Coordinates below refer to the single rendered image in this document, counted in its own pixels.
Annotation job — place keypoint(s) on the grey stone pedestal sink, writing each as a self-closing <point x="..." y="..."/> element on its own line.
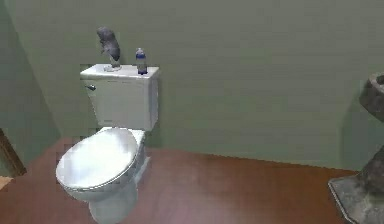
<point x="370" y="186"/>

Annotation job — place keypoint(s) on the blue plastic bottle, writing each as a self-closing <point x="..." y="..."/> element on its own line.
<point x="141" y="61"/>

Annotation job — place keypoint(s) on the white toilet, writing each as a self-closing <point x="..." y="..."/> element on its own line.
<point x="120" y="103"/>

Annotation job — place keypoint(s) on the brown wooden door frame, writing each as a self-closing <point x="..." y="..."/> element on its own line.
<point x="10" y="156"/>

